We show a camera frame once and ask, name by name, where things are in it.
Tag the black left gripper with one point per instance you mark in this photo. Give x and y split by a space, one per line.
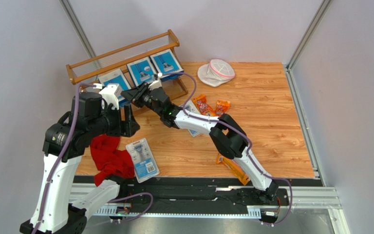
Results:
130 126

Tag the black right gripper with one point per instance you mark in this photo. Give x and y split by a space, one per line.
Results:
142 94

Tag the small blue Harry's razor box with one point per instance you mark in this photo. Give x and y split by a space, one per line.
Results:
115 77

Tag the large blue Harry's razor box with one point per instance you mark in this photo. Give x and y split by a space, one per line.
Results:
142 70

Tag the Gillette razor blister pack front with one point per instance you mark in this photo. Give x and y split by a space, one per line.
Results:
145 166

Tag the gillette razor blister pack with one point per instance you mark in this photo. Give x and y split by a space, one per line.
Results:
190 119
145 166

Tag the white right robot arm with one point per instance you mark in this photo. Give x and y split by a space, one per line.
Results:
228 137

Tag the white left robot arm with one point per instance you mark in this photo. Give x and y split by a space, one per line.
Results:
91 115

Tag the blue Harry's box on shelf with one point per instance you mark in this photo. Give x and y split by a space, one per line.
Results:
165 62

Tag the wooden two-tier shelf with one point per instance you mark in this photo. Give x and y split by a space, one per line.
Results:
89 70

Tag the red cloth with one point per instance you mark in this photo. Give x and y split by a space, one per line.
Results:
109 160

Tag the Gillette razor blister pack centre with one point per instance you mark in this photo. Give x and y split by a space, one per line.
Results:
190 119

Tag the orange Bic razor bag left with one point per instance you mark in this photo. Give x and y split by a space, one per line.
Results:
201 104

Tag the orange bic razor bag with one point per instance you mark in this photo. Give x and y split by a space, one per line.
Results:
222 106
201 104
234 168

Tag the white mesh laundry bag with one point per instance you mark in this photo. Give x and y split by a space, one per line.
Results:
216 73

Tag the orange Bic razor bag right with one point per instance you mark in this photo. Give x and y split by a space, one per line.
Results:
222 106

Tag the orange Bic razor bag front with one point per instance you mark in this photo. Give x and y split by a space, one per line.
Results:
234 168

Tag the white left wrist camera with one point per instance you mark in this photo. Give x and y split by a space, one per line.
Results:
110 95

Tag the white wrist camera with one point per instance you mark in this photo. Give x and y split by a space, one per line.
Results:
110 95
157 83

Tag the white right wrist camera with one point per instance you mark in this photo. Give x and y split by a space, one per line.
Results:
157 83

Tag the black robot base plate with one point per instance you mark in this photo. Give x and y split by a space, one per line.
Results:
183 196

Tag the aluminium frame rail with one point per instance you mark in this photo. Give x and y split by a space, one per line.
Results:
307 194

